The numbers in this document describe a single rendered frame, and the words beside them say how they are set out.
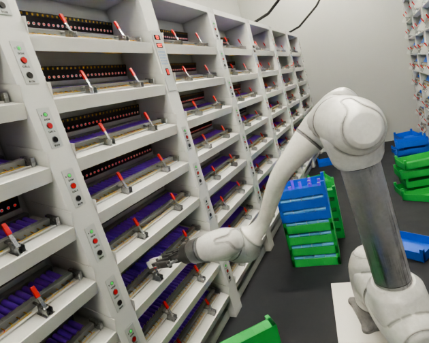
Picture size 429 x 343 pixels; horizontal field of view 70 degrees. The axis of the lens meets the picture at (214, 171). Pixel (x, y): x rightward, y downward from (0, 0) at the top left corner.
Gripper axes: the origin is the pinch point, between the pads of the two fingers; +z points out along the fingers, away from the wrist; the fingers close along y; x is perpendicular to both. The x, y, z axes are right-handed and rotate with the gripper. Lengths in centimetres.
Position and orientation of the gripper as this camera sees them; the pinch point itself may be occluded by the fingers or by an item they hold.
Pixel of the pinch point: (154, 262)
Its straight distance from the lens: 132.5
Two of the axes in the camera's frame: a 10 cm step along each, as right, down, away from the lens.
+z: -7.8, 3.4, 5.3
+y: 4.3, -3.1, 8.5
